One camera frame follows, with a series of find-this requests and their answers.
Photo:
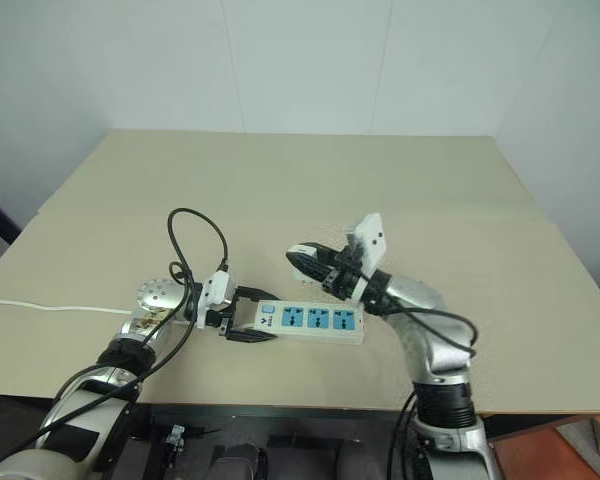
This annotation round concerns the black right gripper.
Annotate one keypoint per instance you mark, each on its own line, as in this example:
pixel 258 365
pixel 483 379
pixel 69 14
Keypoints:
pixel 345 277

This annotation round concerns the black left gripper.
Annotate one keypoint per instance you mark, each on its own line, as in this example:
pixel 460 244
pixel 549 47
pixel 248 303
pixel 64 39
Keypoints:
pixel 223 320

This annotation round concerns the white power strip blue sockets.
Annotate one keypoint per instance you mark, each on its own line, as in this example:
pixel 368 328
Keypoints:
pixel 275 328

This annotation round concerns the white charger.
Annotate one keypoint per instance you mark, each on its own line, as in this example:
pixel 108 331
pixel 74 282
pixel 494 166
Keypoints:
pixel 301 281

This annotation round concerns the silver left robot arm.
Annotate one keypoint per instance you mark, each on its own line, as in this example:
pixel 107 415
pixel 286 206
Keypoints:
pixel 85 400

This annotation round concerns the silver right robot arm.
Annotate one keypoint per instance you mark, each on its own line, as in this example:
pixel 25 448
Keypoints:
pixel 432 345

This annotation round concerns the small metal clamp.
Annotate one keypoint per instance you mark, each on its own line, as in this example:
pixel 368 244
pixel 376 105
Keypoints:
pixel 175 436

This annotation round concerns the dark grey rounded shape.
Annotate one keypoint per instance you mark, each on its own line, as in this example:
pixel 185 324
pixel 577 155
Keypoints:
pixel 355 465
pixel 237 465

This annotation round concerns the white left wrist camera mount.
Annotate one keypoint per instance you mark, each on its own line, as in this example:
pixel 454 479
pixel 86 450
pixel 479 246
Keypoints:
pixel 216 292

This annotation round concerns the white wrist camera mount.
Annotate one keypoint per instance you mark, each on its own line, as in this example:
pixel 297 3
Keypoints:
pixel 371 235
pixel 216 292

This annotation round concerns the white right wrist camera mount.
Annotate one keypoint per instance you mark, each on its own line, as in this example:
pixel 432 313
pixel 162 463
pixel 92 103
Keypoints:
pixel 371 235

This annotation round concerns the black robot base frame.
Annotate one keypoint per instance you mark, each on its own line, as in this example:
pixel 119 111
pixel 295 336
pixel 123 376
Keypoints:
pixel 290 425

